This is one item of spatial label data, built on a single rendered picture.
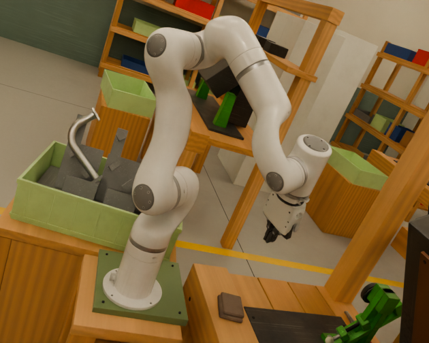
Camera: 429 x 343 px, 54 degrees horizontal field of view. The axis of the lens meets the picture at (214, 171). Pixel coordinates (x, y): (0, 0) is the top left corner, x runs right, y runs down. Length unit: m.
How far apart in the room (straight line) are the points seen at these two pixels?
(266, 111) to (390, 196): 0.82
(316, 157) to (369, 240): 0.81
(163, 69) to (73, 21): 6.61
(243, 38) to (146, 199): 0.47
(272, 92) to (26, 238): 1.06
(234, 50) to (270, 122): 0.20
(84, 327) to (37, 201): 0.56
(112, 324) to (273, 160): 0.69
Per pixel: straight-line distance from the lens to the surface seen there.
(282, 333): 1.48
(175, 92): 1.11
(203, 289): 1.47
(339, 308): 1.82
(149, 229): 1.23
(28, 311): 1.88
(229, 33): 1.05
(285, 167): 0.92
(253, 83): 1.01
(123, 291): 1.35
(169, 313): 1.37
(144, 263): 1.28
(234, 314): 1.40
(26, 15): 7.73
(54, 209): 1.66
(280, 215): 1.08
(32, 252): 1.70
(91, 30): 7.66
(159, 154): 1.13
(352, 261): 1.77
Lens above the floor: 1.76
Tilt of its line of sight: 21 degrees down
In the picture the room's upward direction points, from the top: 23 degrees clockwise
